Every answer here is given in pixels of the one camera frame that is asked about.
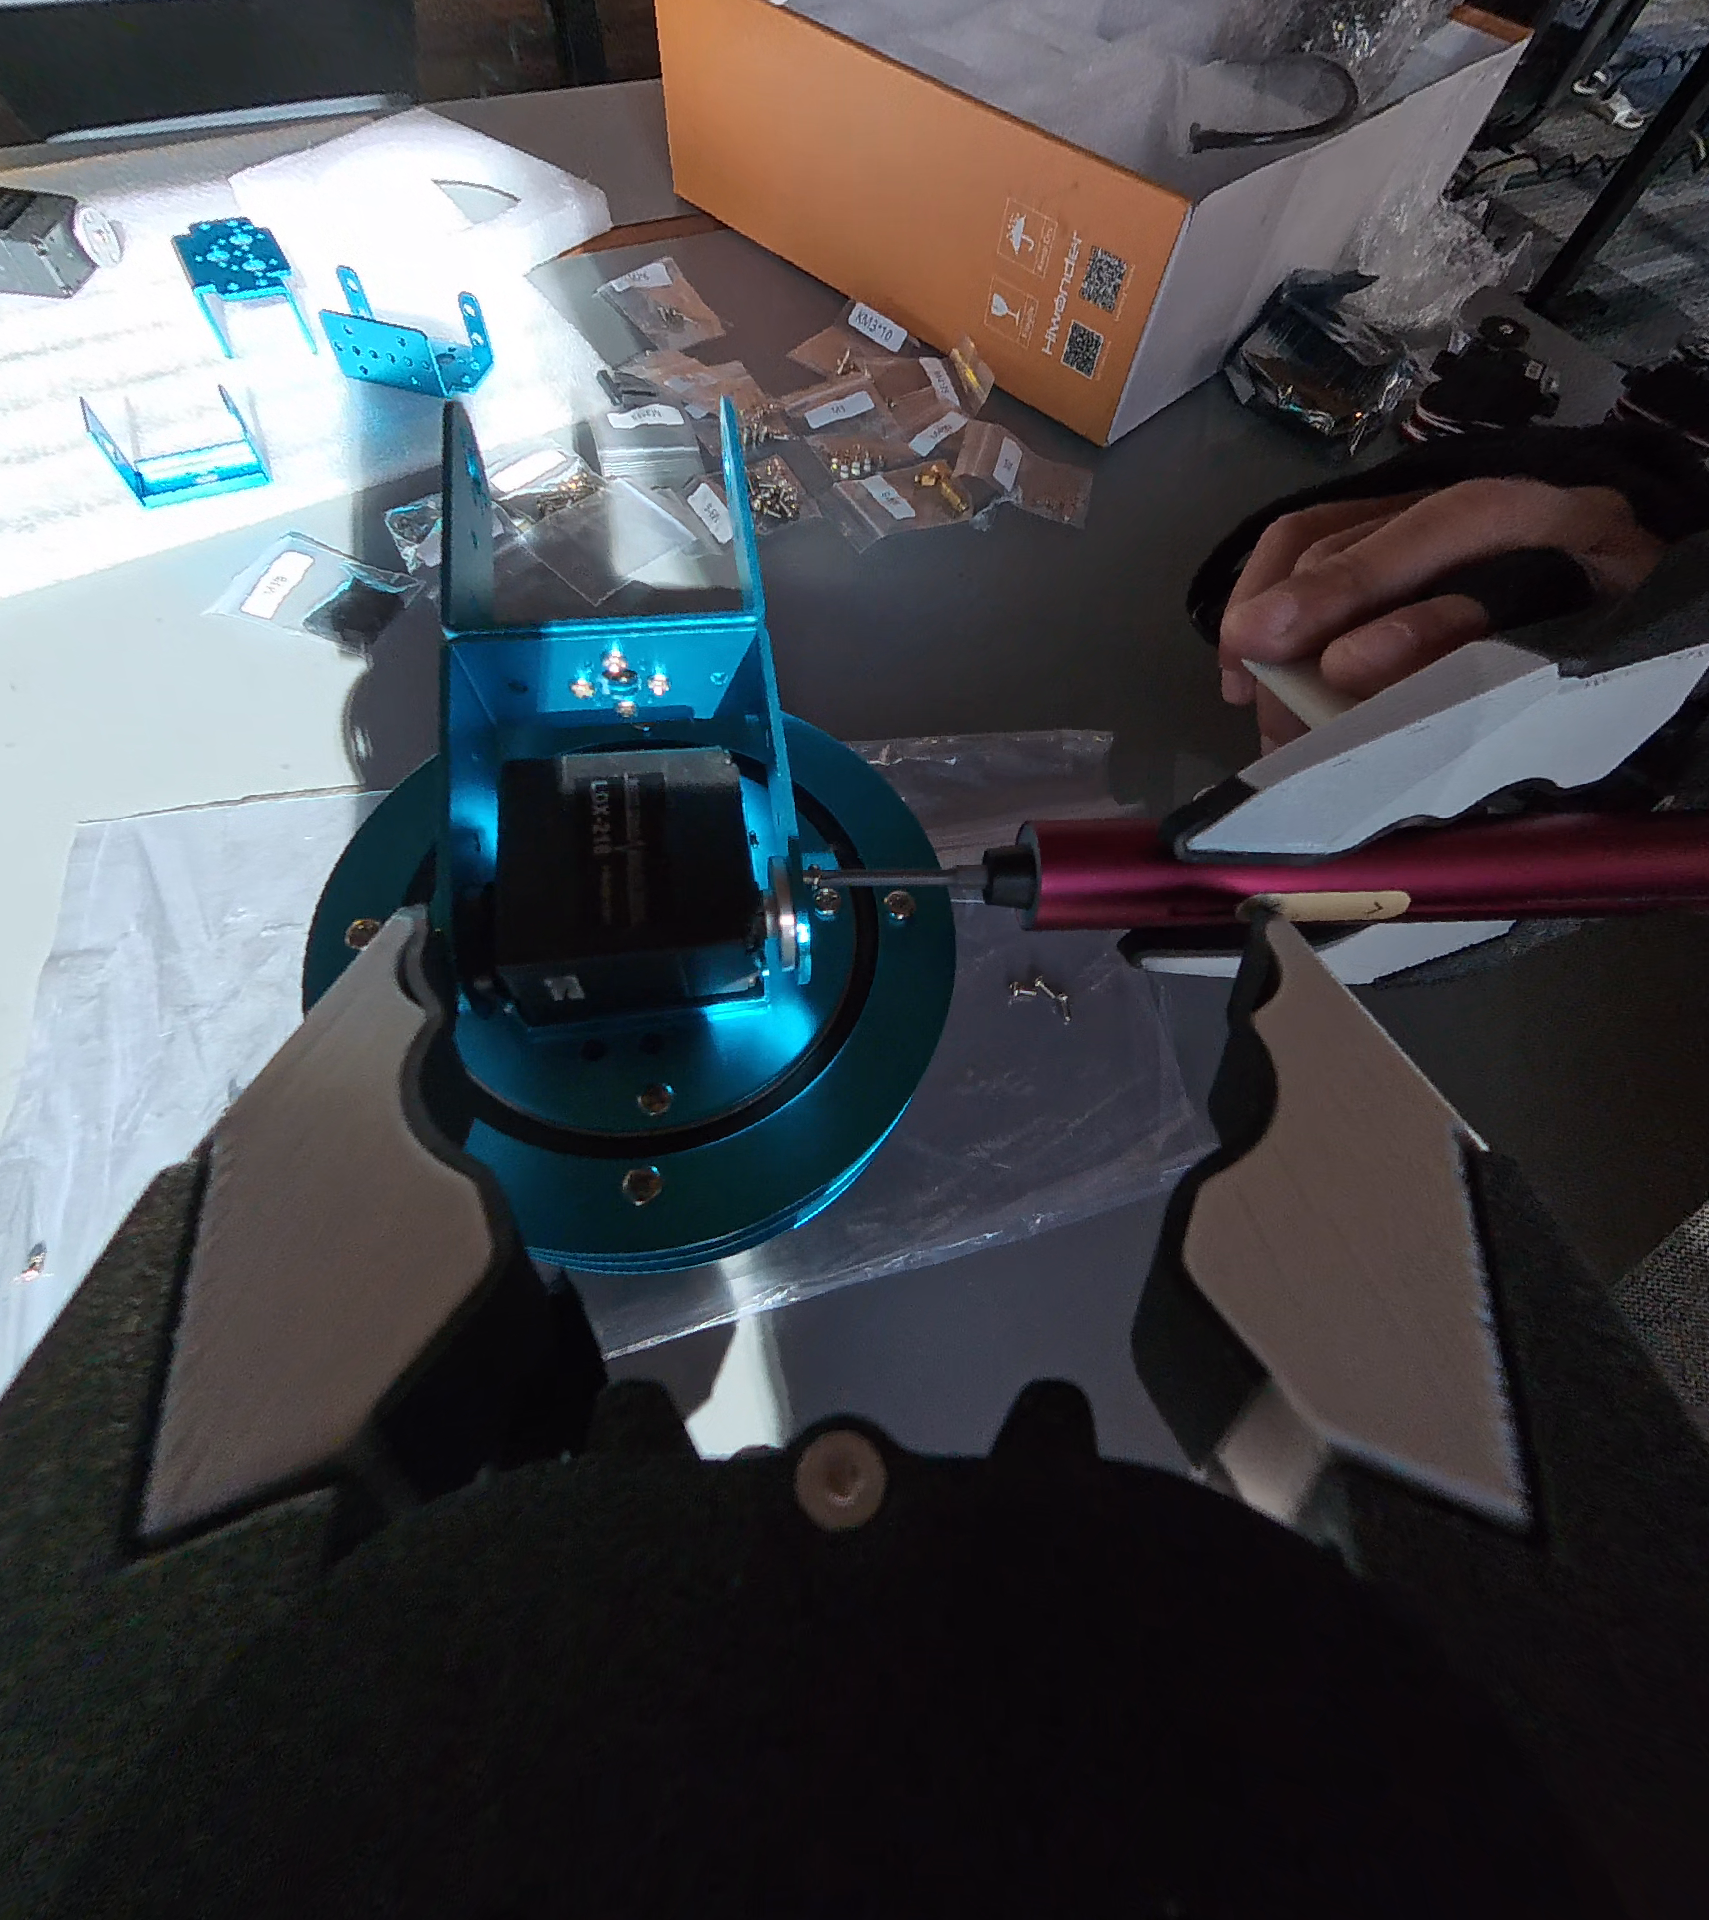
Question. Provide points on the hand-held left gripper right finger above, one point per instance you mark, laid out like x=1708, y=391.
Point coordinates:
x=1363, y=1260

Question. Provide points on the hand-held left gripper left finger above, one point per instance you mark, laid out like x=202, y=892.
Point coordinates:
x=316, y=1244

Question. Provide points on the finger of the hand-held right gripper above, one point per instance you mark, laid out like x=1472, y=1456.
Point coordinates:
x=1453, y=750
x=1410, y=949

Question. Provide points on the magenta electric screwdriver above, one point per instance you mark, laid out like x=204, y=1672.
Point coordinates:
x=1393, y=878

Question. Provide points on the clear plastic bag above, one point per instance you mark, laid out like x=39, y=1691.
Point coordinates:
x=135, y=1050

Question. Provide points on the blue toy robot arm base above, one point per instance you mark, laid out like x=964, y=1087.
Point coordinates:
x=616, y=871

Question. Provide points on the person's right hand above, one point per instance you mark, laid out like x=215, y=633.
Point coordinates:
x=1380, y=570

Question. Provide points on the black servo in plastic bag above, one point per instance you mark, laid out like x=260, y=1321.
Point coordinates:
x=1320, y=369

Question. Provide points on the crumpled clear plastic wrap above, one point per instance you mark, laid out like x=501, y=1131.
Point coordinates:
x=1432, y=233

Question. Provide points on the pile of small screw bags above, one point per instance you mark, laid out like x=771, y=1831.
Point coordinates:
x=825, y=405

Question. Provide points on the orange and white cardboard box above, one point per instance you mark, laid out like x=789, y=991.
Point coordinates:
x=915, y=194

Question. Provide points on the white foam sheet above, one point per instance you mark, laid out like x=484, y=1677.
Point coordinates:
x=29, y=405

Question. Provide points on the silver servo motor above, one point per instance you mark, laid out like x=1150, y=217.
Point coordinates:
x=15, y=241

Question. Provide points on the white foam block with cutout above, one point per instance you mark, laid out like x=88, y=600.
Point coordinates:
x=346, y=189

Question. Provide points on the black and white chair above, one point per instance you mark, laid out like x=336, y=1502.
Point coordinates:
x=196, y=69

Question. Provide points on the blue shallow U bracket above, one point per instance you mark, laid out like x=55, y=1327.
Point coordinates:
x=179, y=480

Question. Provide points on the blue long U bracket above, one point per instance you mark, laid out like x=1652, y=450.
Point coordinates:
x=383, y=353

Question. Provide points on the blue perforated servo bracket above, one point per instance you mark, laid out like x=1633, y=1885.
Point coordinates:
x=239, y=270

